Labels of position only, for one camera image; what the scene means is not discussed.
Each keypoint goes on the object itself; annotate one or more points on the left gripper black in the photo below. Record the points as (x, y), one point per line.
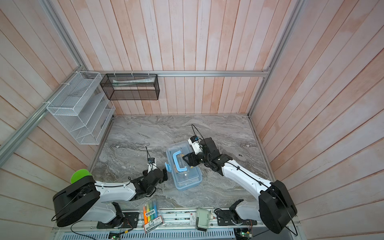
(165, 176)

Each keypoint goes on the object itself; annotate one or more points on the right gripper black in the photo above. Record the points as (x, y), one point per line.
(192, 156)

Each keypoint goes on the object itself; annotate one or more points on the blue plastic tool box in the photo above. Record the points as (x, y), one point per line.
(184, 176)

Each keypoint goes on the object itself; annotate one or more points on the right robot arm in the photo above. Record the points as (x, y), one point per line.
(273, 206)

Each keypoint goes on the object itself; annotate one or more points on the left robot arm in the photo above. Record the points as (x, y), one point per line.
(90, 200)

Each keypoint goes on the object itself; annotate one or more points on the highlighter marker pack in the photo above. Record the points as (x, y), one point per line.
(151, 215)

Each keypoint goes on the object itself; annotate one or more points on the white green electronic box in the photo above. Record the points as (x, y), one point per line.
(202, 220)

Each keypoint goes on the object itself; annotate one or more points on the green plastic cup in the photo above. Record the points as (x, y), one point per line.
(79, 175)

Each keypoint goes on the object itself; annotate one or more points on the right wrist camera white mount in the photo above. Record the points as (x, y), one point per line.
(195, 144)

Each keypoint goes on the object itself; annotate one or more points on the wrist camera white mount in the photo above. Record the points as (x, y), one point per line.
(152, 164)
(195, 144)

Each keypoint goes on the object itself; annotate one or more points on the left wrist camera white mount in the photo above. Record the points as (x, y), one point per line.
(152, 164)

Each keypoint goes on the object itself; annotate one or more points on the aluminium front rail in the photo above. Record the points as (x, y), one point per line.
(178, 224)

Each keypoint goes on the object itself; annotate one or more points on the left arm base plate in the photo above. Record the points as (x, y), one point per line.
(127, 220)

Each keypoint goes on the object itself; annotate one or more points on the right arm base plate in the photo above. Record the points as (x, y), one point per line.
(230, 218)

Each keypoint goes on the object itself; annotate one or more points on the black wire mesh basket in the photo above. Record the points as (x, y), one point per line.
(129, 87)

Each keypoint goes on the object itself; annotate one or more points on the white wire mesh shelf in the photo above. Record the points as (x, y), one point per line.
(81, 109)

